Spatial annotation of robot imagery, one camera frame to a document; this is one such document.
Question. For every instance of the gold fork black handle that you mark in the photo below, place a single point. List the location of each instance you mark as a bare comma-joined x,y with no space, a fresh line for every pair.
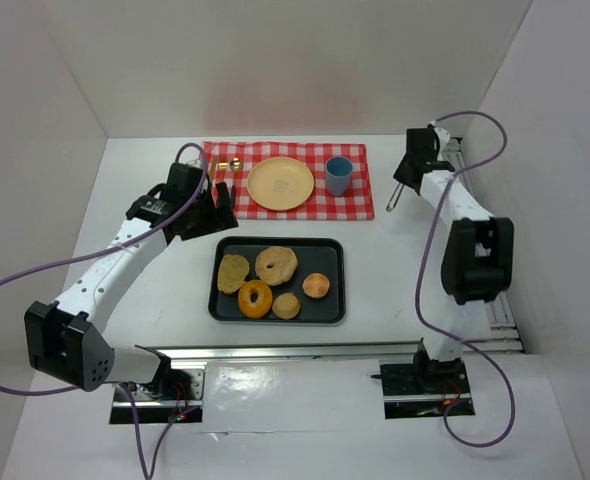
222,168

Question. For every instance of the beige round plate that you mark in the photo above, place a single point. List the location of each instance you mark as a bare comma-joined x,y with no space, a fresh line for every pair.
280,183

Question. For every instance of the gold knife black handle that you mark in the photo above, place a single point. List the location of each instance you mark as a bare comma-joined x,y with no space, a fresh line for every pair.
213,170

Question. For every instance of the red checkered cloth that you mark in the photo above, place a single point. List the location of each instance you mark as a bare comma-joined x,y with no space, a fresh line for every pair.
356,204

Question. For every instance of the blue cup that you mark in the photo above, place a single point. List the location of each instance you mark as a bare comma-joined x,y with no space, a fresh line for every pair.
338,174

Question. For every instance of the flat seeded bread slice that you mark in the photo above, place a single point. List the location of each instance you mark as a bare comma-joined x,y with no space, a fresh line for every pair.
232,273

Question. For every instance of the aluminium front rail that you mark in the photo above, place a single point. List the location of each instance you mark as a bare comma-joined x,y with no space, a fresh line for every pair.
275,352

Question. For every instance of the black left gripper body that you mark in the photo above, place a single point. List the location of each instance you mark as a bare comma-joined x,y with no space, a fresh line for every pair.
207,218

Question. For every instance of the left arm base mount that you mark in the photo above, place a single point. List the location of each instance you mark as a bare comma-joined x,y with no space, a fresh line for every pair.
180,398

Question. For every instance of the metal tongs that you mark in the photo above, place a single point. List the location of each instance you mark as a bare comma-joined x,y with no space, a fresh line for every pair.
394,198

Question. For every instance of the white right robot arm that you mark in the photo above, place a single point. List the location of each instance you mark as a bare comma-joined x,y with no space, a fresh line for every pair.
477,261

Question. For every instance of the black baking tray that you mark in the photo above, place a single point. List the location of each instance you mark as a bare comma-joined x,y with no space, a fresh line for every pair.
315,255

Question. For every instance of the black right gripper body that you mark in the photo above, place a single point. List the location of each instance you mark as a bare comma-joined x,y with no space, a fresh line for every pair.
408,167

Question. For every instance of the large pale bagel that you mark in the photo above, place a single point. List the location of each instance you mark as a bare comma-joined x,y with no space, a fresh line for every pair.
276,265

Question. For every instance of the small tan muffin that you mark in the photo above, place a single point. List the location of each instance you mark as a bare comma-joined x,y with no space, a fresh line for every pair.
286,306

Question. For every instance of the gold spoon black handle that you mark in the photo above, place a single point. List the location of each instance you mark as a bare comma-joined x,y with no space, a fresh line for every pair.
236,167

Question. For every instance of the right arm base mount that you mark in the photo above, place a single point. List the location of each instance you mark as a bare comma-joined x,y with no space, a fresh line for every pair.
423,388

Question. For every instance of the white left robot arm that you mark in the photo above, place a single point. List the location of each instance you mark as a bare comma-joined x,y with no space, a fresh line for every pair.
64,338

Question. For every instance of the orange glazed donut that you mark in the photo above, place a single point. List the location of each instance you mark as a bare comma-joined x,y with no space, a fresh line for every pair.
255,299

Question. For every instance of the small round bun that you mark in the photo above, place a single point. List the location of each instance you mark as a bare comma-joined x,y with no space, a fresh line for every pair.
316,285

